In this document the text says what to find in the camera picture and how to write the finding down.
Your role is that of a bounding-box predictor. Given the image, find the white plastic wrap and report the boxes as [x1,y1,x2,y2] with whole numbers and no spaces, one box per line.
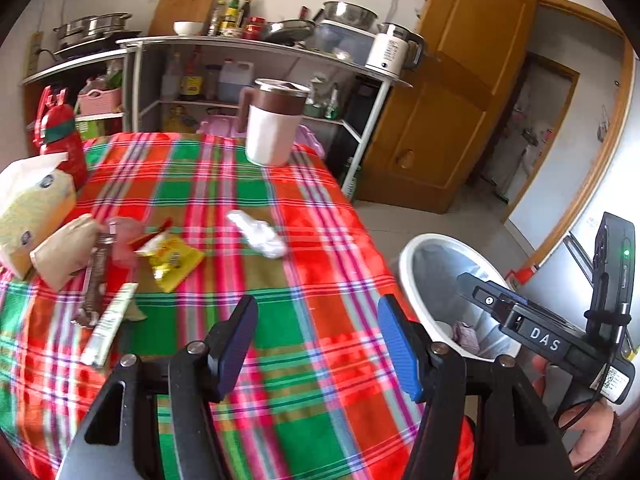
[227,209,288,259]

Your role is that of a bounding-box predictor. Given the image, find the purple snack bag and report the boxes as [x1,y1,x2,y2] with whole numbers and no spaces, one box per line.
[451,321,480,356]

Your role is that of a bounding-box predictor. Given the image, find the white trash bin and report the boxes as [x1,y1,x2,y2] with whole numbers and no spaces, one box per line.
[395,233,521,362]

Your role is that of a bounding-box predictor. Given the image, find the white metal kitchen shelf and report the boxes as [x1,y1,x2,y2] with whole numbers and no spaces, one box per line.
[22,36,407,195]

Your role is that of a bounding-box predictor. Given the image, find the person's right hand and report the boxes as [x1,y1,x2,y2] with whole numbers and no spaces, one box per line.
[532,354,616,467]

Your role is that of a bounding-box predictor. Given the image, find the white barcode sachet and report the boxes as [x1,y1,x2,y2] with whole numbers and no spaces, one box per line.
[80,282,146,368]

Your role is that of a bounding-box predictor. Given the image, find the brown coffee stick sachet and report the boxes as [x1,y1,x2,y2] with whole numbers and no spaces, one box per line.
[72,233,116,328]

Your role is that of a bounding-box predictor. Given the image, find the yellow snack wrapper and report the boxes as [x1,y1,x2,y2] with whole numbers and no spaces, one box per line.
[129,220,205,292]

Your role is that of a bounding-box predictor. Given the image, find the beige crumpled paper bag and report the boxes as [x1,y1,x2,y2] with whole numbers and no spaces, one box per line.
[30,214,106,292]

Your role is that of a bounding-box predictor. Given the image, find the plaid red green tablecloth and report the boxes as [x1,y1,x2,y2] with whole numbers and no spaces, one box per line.
[0,130,476,480]

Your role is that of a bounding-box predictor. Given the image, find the clear pink plastic cup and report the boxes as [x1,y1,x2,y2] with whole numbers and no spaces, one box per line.
[106,217,144,269]

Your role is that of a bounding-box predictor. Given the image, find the yellow tissue pack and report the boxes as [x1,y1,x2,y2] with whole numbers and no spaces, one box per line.
[0,152,76,280]

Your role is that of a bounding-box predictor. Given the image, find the red reindeer water bottle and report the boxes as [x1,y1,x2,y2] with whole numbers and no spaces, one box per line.
[34,86,88,191]

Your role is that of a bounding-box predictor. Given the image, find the pink plastic basket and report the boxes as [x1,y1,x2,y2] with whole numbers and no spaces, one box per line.
[78,88,122,115]

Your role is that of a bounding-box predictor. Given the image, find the soy sauce bottle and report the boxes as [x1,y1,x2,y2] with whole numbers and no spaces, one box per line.
[180,46,204,101]

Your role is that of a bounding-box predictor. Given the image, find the white brown lidded mug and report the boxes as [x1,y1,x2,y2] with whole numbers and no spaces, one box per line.
[236,78,310,167]

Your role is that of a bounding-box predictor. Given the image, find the wooden door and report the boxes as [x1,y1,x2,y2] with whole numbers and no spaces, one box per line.
[355,0,537,214]

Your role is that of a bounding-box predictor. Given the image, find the white electric kettle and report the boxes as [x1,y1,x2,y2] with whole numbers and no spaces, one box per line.
[364,22,425,77]

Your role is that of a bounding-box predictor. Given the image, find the white oil jug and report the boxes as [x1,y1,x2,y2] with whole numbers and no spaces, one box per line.
[217,58,255,104]

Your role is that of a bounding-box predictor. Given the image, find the clear storage container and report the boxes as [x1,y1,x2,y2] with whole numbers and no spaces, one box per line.
[306,20,375,66]

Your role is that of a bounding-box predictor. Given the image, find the steel steamer pot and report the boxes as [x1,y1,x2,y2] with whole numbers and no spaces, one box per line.
[53,13,132,50]

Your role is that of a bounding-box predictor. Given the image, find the white ceramic bowl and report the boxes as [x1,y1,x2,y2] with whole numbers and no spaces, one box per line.
[172,21,204,37]

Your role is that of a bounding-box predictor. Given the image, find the steel mixing bowl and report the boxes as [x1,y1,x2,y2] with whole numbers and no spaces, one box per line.
[314,0,378,32]

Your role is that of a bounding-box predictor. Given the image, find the frying pan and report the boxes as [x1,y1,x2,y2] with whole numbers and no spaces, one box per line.
[260,18,317,47]

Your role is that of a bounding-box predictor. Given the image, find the power strip on wall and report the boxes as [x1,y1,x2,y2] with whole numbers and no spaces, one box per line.
[25,30,43,77]

